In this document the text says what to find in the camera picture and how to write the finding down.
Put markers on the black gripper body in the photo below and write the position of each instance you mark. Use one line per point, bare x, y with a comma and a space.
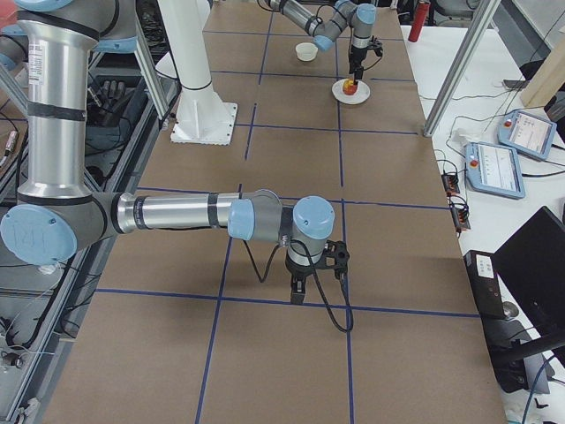
356, 56
297, 270

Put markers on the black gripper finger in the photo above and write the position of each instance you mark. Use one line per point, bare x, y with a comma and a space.
297, 291
357, 74

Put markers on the red yellow apple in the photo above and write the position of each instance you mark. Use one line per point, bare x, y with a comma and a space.
348, 87

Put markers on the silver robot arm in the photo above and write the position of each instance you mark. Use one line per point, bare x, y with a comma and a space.
359, 18
57, 214

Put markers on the white round plate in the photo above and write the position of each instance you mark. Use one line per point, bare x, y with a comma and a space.
362, 94

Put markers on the white bowl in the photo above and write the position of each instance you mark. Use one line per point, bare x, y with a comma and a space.
306, 51

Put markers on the red bottle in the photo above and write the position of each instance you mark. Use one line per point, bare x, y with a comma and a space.
419, 19

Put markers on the orange black connector board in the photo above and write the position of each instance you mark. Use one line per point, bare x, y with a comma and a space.
450, 181

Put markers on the near teach pendant tablet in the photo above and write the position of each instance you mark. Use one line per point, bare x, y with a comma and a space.
494, 169

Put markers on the teach pendant tablet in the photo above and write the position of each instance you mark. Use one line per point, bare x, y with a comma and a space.
529, 134
494, 169

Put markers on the far teach pendant tablet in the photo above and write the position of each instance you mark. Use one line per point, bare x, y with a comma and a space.
529, 134

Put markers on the black box device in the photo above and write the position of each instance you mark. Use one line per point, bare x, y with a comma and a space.
485, 287

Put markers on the black laptop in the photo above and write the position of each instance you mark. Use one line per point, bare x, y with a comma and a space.
531, 265

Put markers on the aluminium frame post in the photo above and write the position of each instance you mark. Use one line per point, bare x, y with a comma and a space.
471, 40

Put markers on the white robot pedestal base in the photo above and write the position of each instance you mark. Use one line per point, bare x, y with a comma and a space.
202, 117

